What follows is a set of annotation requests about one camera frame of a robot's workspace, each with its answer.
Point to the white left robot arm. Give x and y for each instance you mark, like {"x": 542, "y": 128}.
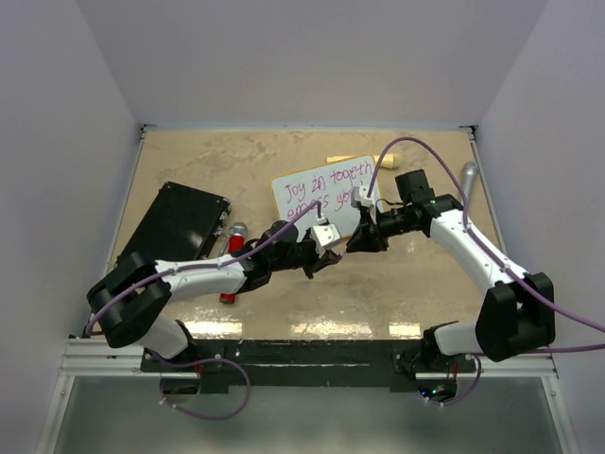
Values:
{"x": 128, "y": 302}

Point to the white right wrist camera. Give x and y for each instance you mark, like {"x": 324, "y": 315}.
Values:
{"x": 364, "y": 203}

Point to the black hard case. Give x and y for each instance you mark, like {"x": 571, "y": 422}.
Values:
{"x": 182, "y": 223}

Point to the yellow framed whiteboard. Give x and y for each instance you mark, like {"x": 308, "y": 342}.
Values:
{"x": 330, "y": 184}

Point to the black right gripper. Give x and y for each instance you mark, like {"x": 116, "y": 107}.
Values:
{"x": 367, "y": 237}

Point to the silver toy microphone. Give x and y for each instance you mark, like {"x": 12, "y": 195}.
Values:
{"x": 469, "y": 174}

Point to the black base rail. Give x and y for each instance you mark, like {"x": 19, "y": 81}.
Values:
{"x": 391, "y": 364}

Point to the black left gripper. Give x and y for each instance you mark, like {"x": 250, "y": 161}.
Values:
{"x": 329, "y": 257}

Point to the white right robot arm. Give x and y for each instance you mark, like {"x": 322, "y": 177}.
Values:
{"x": 511, "y": 321}

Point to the cream toy microphone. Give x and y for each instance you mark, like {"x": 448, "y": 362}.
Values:
{"x": 389, "y": 161}

